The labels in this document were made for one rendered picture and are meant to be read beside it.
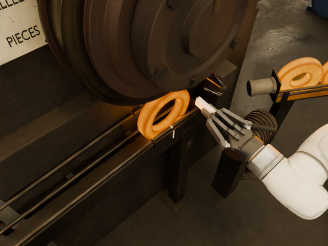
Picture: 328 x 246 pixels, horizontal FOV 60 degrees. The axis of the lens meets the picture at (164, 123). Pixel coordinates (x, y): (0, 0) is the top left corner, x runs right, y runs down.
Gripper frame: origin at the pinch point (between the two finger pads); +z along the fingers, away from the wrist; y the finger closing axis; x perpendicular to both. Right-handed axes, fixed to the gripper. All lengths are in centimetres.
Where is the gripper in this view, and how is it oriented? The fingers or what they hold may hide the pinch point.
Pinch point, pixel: (204, 107)
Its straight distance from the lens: 87.9
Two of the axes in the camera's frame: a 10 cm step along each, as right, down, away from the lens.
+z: -6.5, -6.6, 3.7
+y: 7.6, -5.3, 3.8
